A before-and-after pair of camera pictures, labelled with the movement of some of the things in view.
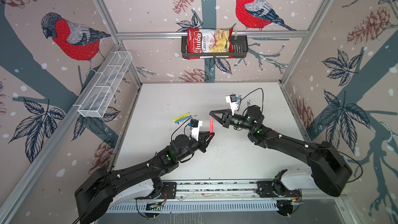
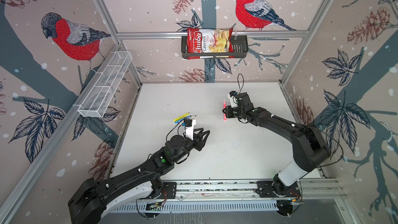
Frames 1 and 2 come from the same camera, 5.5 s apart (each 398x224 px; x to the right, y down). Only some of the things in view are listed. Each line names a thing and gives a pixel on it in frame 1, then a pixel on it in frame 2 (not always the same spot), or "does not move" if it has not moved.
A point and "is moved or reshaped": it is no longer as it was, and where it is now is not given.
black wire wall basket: (240, 46) does not move
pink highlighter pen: (211, 126) is moved or reshaped
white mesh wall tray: (108, 79) does not move
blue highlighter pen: (184, 119) does not move
